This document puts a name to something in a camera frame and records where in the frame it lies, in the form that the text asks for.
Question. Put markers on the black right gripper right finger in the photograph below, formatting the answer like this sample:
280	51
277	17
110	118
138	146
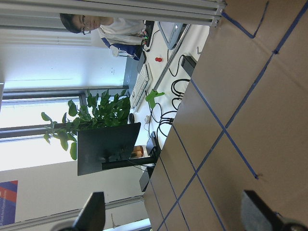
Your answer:
256	215

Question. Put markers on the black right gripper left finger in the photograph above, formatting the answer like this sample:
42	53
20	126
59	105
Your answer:
92	215

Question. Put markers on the black computer monitor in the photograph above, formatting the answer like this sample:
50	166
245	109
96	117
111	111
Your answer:
107	148

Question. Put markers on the green potted plant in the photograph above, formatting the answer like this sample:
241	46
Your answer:
101	110

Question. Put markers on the white keyboard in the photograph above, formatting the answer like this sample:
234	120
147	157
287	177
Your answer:
143	82

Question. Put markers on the black power adapter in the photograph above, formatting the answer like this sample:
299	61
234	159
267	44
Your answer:
188	64

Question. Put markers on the person with glasses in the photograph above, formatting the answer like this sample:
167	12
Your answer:
119	34

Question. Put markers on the blue teach pendant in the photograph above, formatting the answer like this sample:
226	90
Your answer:
171	32

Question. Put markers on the green handled reacher grabber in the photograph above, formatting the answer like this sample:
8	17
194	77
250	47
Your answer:
150	98

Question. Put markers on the aluminium frame post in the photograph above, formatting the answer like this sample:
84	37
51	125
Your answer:
195	12

